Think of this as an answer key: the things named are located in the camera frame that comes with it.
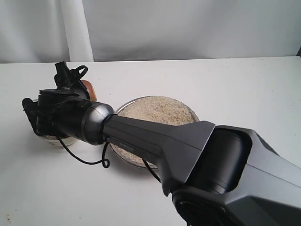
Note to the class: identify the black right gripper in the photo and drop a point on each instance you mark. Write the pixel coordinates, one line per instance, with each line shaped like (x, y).
(55, 99)

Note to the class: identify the rice heap on plate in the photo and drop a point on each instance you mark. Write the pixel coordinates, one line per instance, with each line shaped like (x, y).
(160, 109)

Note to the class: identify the white backdrop curtain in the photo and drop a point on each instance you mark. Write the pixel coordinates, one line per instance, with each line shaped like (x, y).
(36, 31)

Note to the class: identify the white ceramic bowl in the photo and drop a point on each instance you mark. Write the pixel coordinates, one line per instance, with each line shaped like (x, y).
(55, 141)

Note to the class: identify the round steel plate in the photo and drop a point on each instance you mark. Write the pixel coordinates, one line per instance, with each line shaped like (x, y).
(131, 104)

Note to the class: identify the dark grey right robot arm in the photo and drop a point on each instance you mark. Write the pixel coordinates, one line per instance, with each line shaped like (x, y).
(216, 175)

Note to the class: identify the brown wooden cup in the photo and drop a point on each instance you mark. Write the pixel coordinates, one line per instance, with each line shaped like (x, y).
(90, 90)

